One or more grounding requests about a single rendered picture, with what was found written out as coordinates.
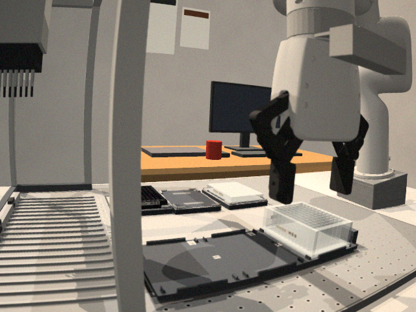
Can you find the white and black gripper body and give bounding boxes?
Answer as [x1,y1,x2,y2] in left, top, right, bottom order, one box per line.
[271,34,361,142]

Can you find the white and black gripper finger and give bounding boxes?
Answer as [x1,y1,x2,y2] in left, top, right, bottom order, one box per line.
[329,115,369,195]
[249,91,303,205]

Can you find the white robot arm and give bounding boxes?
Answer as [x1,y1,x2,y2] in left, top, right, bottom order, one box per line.
[271,0,412,179]

